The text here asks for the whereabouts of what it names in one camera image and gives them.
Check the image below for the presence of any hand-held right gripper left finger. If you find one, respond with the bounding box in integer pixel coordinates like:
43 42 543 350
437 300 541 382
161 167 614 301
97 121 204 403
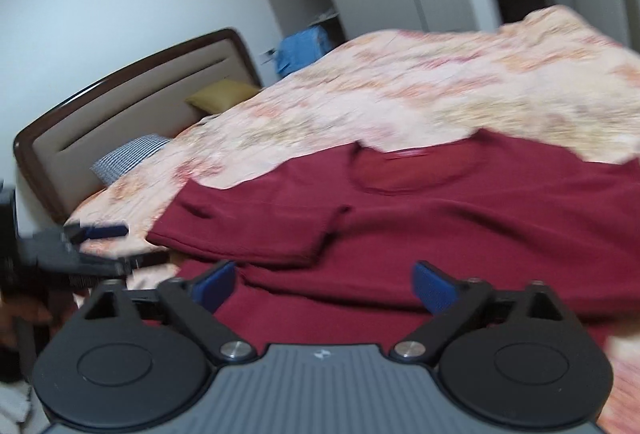
80 259 256 365

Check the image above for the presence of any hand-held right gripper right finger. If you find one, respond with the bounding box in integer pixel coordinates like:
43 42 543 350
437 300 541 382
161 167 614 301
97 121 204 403
391 260 567 364

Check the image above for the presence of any dark red t-shirt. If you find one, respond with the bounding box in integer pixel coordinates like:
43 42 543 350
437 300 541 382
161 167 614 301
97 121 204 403
146 128 640 357

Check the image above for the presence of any floral peach blanket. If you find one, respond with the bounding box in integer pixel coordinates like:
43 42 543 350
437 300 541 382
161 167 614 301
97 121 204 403
64 4 640 434

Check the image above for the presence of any blue checked pillow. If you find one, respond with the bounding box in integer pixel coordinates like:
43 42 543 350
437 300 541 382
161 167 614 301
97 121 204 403
90 134 174 186

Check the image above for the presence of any yellow pillow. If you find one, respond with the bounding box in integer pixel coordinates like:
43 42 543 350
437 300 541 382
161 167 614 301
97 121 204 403
185 80 262 116

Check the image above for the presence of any brown padded bed headboard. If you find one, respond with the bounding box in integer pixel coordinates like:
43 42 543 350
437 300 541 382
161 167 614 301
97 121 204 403
14 28 264 226

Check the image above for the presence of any blue cloth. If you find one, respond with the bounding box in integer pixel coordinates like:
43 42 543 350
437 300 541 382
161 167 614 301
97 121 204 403
274 26 335 76

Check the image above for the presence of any person's left hand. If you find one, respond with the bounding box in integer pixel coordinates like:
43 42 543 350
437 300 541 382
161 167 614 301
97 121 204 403
0 299 55 346

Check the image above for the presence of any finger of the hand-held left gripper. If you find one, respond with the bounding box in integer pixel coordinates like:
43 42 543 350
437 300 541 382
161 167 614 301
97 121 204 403
62 222 130 246
75 253 132 281

